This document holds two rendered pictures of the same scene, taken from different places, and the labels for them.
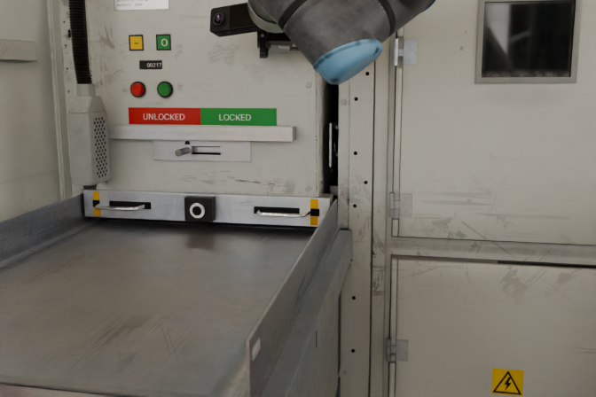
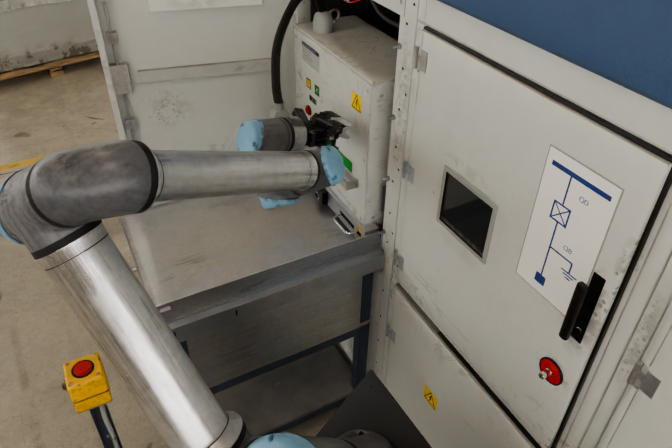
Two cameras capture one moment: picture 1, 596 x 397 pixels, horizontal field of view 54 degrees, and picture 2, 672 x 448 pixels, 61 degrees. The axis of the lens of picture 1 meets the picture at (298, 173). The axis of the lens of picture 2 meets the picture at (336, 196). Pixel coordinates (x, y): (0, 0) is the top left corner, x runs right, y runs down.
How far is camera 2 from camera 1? 1.35 m
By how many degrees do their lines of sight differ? 53
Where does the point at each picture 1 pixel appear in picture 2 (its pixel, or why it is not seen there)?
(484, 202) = (432, 294)
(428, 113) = (415, 219)
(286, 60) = (357, 138)
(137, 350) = (177, 276)
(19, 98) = (267, 89)
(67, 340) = (171, 255)
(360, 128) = (393, 200)
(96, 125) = not seen: hidden behind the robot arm
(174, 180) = not seen: hidden behind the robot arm
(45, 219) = not seen: hidden behind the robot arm
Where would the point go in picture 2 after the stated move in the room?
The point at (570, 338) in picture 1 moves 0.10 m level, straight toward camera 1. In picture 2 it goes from (459, 407) to (424, 414)
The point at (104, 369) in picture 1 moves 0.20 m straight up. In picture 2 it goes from (159, 277) to (147, 223)
